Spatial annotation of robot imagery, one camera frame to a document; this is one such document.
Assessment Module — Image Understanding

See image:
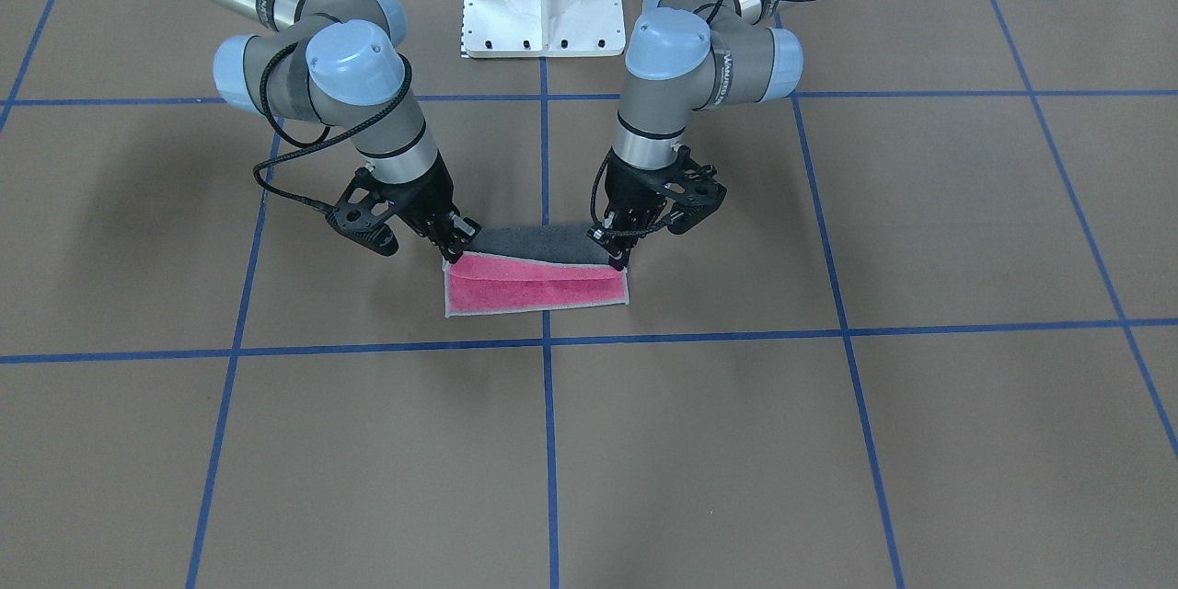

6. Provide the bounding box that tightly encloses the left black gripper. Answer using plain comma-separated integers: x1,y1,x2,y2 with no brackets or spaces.
585,145,727,271

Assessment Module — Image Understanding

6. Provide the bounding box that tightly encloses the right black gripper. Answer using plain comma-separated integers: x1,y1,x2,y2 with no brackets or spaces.
327,155,482,270

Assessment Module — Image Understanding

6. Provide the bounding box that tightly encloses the pink towel with grey edge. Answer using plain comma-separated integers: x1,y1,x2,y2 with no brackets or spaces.
445,224,629,318

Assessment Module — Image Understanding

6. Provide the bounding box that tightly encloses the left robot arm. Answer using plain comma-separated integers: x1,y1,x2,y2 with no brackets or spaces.
588,0,825,271

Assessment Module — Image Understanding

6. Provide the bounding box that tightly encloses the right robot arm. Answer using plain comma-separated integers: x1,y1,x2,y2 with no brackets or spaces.
210,0,479,263

